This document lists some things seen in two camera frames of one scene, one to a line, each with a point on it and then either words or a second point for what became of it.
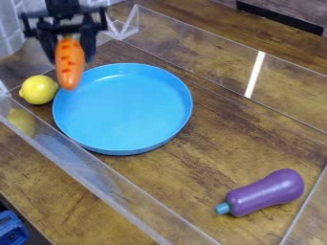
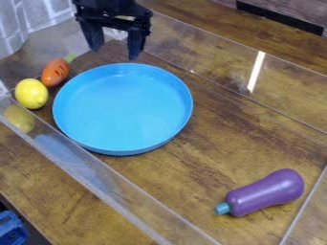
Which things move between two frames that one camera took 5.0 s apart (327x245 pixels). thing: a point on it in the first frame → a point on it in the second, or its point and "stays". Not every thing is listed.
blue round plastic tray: [128, 109] stays
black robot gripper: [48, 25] → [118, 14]
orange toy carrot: [70, 56] → [55, 70]
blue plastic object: [14, 233] stays
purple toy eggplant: [279, 188] stays
